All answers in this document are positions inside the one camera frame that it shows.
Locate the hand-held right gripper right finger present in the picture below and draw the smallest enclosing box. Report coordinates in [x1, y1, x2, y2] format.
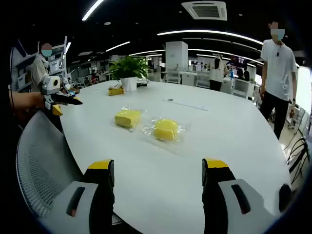
[201, 157, 281, 234]

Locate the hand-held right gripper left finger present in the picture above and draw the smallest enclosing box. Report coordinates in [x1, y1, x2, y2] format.
[40, 159, 115, 234]

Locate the square yellow silicone block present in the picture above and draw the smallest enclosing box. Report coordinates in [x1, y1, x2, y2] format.
[115, 109, 142, 129]

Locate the operator with face mask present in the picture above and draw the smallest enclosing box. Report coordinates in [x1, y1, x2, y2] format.
[11, 36, 68, 93]

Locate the white mesh office chair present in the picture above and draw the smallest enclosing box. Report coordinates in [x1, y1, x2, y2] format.
[16, 111, 85, 220]

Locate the yellow tissue box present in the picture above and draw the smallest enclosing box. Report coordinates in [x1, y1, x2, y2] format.
[108, 82, 125, 97]

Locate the green potted plant white pot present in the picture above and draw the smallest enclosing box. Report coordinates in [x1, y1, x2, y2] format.
[109, 55, 151, 92]

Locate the yellow round sponge in wrap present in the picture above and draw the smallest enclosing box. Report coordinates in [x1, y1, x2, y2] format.
[140, 116, 192, 156]

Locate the clear plastic wrapper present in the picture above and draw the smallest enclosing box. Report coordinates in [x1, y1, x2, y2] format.
[109, 106, 148, 134]

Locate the straight ceiling light strip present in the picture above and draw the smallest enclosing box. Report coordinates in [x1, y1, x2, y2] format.
[81, 0, 105, 21]

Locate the black chair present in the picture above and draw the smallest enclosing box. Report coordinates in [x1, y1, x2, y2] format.
[287, 136, 311, 185]

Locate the white pillar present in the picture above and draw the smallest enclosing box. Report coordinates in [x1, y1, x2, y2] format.
[165, 41, 189, 72]

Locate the long curved ceiling light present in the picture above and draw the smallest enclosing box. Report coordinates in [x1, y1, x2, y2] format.
[157, 29, 264, 46]

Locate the ceiling air conditioner vent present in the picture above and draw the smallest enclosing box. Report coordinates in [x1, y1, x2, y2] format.
[181, 0, 228, 21]

